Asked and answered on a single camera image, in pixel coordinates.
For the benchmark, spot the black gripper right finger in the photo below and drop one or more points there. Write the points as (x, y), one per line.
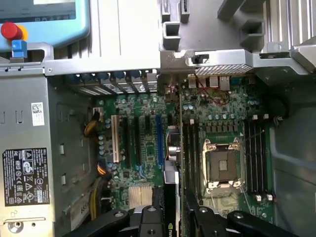
(205, 222)

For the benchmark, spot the blue expansion slot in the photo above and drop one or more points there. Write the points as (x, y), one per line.
(159, 140)

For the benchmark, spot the silver metal bar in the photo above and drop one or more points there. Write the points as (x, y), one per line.
(304, 55)

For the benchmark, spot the black RAM slot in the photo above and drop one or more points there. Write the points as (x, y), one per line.
(264, 158)
(248, 158)
(259, 158)
(192, 158)
(186, 158)
(253, 158)

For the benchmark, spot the white expansion slot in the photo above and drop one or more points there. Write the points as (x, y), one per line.
(115, 138)

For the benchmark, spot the short black expansion slot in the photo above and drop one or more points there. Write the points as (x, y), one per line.
(147, 123)

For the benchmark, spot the green motherboard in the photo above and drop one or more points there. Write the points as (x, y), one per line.
(222, 108)

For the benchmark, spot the beige chipset heat sink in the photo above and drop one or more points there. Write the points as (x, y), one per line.
(140, 196)

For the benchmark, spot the red emergency stop button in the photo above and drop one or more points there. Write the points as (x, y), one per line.
(11, 30)

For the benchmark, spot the grey printed parts rack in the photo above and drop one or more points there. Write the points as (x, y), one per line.
(197, 29)

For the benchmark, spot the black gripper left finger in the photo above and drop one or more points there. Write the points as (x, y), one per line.
(145, 222)

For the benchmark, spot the metal CPU socket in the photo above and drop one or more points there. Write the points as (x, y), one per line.
(223, 166)

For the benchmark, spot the blue teach pendant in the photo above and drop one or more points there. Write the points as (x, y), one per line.
(61, 24)

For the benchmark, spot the grey open PC case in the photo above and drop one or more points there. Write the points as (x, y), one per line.
(291, 172)

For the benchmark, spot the long black expansion slot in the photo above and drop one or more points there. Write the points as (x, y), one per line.
(137, 140)
(125, 138)

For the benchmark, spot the grey power supply unit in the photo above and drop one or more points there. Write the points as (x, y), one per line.
(24, 138)

